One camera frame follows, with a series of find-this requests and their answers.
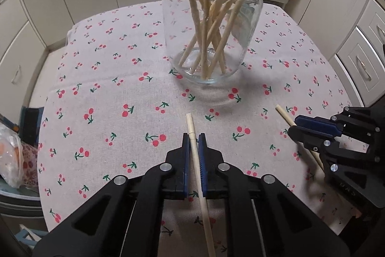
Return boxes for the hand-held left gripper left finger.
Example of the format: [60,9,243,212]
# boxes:
[32,133,191,257]

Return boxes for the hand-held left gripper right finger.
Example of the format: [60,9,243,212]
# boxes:
[198,133,351,257]

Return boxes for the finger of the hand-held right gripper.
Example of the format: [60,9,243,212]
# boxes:
[288,126,385,210]
[295,106,385,145]

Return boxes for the wooden chopstick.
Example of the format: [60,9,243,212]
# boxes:
[186,113,217,257]
[275,104,326,172]

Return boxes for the bunch of wooden chopsticks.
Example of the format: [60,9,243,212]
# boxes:
[173,0,266,80]

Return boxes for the clear glass jar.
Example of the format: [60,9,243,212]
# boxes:
[161,0,264,85]

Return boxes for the cherry print tablecloth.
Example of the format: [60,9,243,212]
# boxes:
[38,1,360,257]

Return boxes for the cream cabinets with drawers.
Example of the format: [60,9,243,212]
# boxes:
[283,0,385,108]

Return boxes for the blue box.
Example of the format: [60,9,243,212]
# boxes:
[20,106,46,149]

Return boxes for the grey basin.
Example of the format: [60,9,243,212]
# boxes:
[0,180,43,218]

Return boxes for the clear plastic bag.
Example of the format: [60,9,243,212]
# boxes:
[0,122,24,189]

